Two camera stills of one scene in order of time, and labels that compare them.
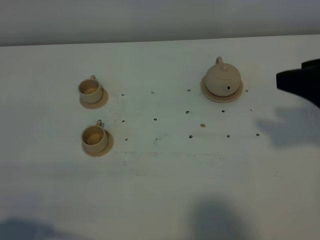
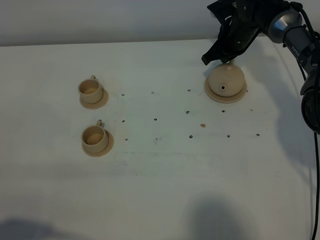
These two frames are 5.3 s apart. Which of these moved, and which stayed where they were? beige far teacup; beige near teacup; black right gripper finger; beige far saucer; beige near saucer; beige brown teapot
Moved: beige brown teapot; black right gripper finger
Stayed: beige near teacup; beige near saucer; beige far teacup; beige far saucer
